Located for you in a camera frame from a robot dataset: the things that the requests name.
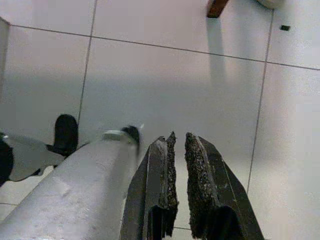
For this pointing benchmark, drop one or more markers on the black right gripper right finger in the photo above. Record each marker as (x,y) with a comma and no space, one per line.
(212,190)

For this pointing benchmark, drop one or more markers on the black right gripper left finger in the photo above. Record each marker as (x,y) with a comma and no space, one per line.
(150,190)

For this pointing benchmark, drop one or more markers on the small black floor scrap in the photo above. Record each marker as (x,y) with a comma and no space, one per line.
(285,27)

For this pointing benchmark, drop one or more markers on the brown table leg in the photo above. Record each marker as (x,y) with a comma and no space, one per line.
(216,8)

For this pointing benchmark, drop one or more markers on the beige slipper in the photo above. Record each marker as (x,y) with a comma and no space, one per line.
(267,2)

